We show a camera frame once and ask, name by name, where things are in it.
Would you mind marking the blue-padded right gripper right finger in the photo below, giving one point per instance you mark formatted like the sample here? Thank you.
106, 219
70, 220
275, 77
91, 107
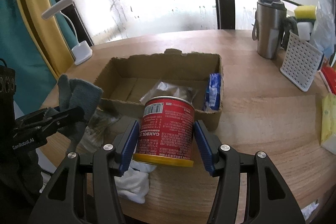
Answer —
268, 197

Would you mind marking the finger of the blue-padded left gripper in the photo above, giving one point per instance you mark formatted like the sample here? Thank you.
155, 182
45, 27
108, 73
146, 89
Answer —
49, 119

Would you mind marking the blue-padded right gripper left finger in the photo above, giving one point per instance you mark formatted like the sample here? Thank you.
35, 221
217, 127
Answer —
64, 199

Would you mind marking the grey-blue knitted gloves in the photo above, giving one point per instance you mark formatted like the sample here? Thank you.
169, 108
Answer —
78, 93

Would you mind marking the white sock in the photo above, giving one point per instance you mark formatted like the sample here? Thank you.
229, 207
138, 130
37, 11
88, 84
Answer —
134, 184

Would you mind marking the blue snack packet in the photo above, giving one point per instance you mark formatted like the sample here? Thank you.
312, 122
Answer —
213, 93

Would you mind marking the red can with yellow lid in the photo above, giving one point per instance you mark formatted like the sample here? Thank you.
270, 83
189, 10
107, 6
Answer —
166, 133

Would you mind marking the clear zip bag with snacks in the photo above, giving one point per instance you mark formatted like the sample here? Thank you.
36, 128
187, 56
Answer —
169, 89

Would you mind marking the brown cardboard box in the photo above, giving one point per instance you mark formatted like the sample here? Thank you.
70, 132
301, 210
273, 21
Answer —
129, 83

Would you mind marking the yellow tissue pack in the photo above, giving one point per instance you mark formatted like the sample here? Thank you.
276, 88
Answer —
328, 123

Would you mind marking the white perforated basket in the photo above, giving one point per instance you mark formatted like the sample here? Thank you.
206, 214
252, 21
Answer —
301, 62

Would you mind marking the red flat box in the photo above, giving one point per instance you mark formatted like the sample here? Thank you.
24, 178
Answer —
328, 76

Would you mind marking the white block in basket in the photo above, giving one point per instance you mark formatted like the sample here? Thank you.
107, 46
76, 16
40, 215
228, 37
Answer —
304, 30

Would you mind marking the stainless steel tumbler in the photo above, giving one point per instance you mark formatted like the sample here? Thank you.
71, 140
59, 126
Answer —
268, 28

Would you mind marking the dark green cloth in basket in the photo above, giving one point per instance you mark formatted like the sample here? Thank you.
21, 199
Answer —
290, 25

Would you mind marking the crumpled clear plastic bag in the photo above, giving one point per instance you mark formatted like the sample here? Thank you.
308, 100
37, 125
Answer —
323, 33

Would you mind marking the yellow sponge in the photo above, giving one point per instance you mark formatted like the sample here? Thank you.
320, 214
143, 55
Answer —
305, 12

